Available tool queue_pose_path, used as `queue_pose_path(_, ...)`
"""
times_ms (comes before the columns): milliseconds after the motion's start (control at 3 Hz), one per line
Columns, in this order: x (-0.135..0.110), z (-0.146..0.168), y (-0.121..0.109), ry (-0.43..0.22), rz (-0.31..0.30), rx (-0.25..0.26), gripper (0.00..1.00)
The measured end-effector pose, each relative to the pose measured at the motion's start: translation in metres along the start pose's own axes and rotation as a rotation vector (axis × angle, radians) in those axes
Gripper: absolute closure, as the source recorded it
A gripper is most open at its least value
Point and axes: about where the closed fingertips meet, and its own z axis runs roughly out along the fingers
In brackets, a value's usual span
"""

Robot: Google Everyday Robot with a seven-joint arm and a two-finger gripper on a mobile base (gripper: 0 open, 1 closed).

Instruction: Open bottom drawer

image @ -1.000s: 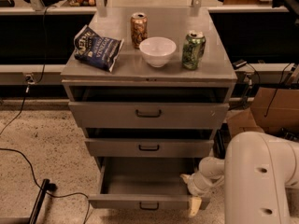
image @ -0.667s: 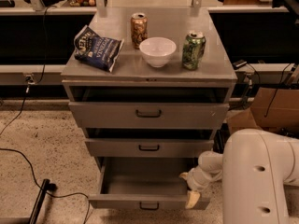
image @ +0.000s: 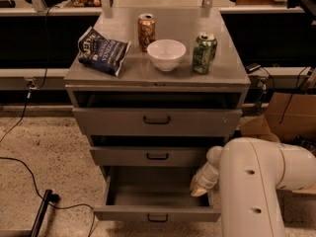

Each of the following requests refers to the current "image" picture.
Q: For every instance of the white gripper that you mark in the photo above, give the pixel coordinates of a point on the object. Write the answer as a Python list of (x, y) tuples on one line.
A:
[(204, 181)]

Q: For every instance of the grey bottom drawer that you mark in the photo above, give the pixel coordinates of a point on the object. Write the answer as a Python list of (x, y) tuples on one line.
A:
[(153, 194)]

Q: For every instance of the grey drawer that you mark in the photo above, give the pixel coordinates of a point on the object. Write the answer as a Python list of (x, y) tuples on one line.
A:
[(156, 122), (153, 194), (148, 156)]

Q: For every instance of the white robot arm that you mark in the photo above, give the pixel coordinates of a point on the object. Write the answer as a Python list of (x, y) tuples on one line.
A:
[(249, 172)]

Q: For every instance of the grey middle drawer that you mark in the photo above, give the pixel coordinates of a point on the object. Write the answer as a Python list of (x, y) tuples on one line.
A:
[(148, 156)]

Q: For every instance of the grey metal drawer cabinet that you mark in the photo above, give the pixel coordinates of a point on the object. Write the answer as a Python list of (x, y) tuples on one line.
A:
[(140, 85)]

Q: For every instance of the grey top drawer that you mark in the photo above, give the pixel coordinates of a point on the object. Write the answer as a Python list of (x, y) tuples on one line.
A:
[(156, 122)]

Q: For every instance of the snack packets in box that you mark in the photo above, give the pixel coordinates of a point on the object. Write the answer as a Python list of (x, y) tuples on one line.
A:
[(307, 144)]

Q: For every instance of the cardboard box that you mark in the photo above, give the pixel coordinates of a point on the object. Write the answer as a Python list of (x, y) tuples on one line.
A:
[(289, 116)]

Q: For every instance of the small black device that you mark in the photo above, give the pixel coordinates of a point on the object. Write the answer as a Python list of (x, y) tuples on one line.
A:
[(252, 67)]

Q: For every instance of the white bowl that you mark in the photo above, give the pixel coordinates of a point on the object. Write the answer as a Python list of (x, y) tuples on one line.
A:
[(166, 54)]

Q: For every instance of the green soda can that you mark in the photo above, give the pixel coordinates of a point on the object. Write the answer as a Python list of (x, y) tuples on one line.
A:
[(204, 53)]

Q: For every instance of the black metal stand leg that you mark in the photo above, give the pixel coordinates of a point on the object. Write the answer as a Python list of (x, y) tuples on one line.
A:
[(49, 196)]

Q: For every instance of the orange soda can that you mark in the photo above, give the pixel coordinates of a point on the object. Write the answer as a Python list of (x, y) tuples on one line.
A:
[(146, 30)]

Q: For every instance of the blue chip bag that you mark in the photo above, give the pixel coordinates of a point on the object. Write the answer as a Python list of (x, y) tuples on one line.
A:
[(99, 53)]

